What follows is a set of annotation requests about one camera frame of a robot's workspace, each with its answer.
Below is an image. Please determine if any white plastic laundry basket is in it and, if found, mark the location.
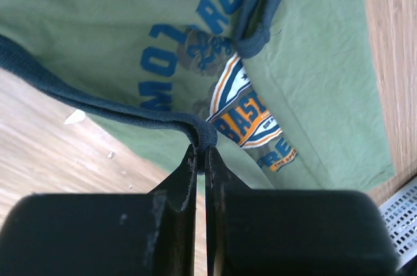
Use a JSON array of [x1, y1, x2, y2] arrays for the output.
[[380, 177, 416, 265]]

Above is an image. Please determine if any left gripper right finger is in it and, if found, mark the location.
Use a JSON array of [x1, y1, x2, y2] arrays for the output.
[[205, 147, 399, 275]]

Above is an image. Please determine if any small white paper scrap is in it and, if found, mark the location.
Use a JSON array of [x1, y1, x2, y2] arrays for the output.
[[63, 109, 86, 125]]

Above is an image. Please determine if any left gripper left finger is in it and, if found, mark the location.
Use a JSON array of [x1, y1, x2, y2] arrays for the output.
[[1, 146, 197, 275]]

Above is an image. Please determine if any green tank top blue trim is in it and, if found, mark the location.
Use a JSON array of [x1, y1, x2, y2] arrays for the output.
[[1, 0, 395, 191]]

